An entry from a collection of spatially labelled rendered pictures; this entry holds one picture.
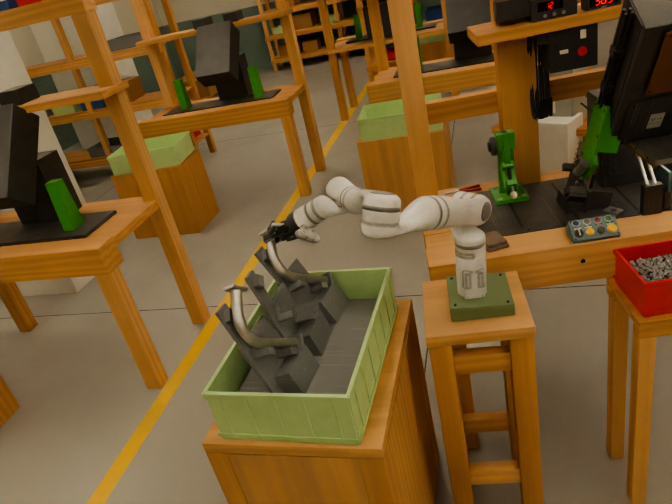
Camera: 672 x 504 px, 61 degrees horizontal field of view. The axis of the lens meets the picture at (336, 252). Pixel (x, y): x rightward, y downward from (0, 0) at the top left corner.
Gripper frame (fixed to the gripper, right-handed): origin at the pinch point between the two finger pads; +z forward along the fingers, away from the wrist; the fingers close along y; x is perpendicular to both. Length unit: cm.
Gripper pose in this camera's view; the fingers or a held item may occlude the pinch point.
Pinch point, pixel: (271, 239)
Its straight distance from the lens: 184.0
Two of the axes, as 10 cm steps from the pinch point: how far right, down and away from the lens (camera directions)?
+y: -6.7, -1.9, -7.2
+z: -7.2, 4.0, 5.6
